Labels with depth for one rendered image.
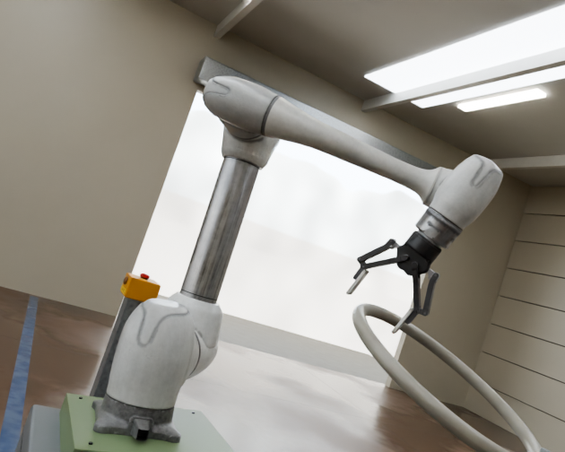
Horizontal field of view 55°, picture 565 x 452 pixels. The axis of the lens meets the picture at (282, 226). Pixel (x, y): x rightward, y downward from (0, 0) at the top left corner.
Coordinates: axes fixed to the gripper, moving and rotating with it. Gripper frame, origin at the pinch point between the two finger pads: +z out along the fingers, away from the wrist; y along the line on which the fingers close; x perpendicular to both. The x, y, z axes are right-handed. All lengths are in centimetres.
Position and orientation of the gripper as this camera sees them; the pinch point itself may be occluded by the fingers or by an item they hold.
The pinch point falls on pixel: (373, 308)
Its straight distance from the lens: 127.5
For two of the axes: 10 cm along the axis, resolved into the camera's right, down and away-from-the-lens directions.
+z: -5.8, 7.9, 1.8
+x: 4.1, 1.0, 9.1
